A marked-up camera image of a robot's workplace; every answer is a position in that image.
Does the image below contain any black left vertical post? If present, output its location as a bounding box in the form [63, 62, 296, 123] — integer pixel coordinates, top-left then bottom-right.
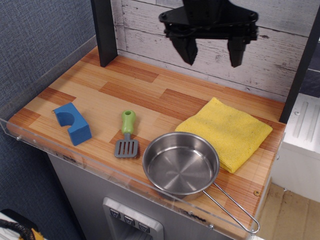
[90, 0, 118, 67]

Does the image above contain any green handled grey spatula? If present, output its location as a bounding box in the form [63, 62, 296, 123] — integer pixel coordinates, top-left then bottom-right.
[114, 110, 139, 158]

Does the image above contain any stainless steel pan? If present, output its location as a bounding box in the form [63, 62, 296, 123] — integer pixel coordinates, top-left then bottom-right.
[142, 131, 261, 235]

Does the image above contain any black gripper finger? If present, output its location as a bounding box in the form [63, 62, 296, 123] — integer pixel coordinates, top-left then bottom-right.
[171, 37, 198, 66]
[227, 36, 250, 68]

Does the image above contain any yellow cloth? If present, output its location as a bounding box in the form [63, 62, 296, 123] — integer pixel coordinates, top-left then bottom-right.
[175, 97, 273, 174]

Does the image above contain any white ridged side unit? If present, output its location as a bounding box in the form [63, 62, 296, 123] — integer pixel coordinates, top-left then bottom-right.
[270, 93, 320, 202]

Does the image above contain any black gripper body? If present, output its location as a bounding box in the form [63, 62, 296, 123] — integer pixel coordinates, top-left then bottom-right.
[158, 0, 259, 42]

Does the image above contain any black yellow object corner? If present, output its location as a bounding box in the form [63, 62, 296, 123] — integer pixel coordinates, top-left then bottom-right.
[0, 219, 45, 240]

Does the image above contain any silver dispenser button panel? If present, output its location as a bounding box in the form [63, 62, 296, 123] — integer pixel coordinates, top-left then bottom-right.
[102, 197, 165, 240]

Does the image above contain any blue arch wooden block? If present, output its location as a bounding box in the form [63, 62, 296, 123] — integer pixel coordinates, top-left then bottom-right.
[53, 102, 92, 146]

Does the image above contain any clear acrylic guard rail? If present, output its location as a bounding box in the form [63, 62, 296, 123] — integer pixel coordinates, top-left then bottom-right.
[0, 34, 287, 237]

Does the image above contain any black right vertical post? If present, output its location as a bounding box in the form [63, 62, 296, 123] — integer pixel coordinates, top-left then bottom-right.
[279, 8, 320, 124]

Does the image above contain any black vertical post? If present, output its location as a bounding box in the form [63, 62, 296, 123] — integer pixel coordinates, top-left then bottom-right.
[279, 8, 320, 124]
[90, 0, 118, 67]

